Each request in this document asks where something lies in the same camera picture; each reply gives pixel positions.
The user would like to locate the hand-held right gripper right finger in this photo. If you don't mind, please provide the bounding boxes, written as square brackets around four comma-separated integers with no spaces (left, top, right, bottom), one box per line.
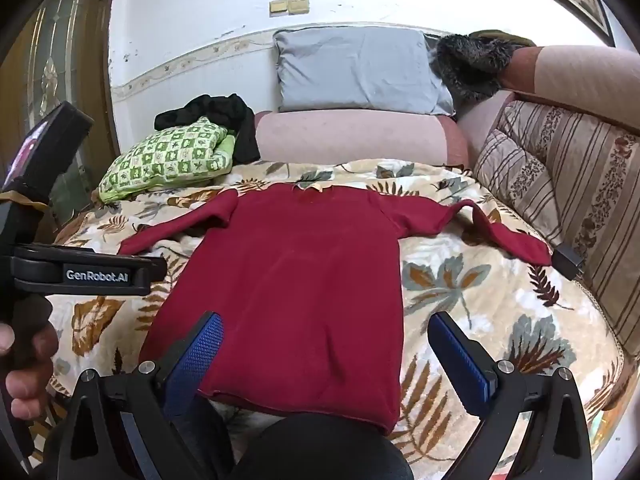
[427,311,597,480]

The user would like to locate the large striped floral cushion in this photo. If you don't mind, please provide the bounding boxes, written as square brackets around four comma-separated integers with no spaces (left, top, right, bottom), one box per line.
[497,100,640,358]

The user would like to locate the dark fur trimmed coat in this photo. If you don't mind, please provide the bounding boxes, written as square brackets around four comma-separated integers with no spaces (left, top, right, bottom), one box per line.
[435,30,536,103]

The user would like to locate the pink bolster cushion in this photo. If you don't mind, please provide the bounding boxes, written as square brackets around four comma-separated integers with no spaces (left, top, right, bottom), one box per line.
[254,109,469,167]

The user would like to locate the green checkered pillow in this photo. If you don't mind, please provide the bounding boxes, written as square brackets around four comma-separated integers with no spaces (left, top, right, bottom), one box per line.
[97,116,236,205]

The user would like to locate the wooden door with glass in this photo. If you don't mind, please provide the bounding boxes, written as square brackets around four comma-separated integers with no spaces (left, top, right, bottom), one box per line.
[0,0,122,216]

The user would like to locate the small striped floral cushion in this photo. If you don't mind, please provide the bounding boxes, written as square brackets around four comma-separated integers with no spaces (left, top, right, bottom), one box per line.
[472,129,562,247]

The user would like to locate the tan sofa armrest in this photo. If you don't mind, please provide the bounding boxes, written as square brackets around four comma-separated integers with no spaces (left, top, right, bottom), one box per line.
[500,45,640,137]

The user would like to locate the red sweater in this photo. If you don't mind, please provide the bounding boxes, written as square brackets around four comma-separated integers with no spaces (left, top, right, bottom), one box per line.
[118,183,553,436]

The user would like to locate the black clothes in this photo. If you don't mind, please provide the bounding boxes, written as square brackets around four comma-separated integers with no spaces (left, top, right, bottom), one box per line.
[154,93,261,164]

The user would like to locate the small black device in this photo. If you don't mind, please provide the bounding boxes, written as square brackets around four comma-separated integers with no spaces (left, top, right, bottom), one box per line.
[551,242,585,279]

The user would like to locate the person's left hand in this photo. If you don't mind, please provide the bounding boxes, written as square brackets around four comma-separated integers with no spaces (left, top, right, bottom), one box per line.
[0,320,61,418]

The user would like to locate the grey pillow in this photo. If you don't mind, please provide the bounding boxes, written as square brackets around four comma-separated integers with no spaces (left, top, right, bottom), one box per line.
[272,25,457,116]

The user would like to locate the leaf print blanket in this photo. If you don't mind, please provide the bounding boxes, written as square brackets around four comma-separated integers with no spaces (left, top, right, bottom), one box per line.
[25,158,626,467]

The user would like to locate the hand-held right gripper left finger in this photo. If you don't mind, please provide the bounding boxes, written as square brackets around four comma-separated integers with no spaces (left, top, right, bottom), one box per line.
[46,311,237,480]

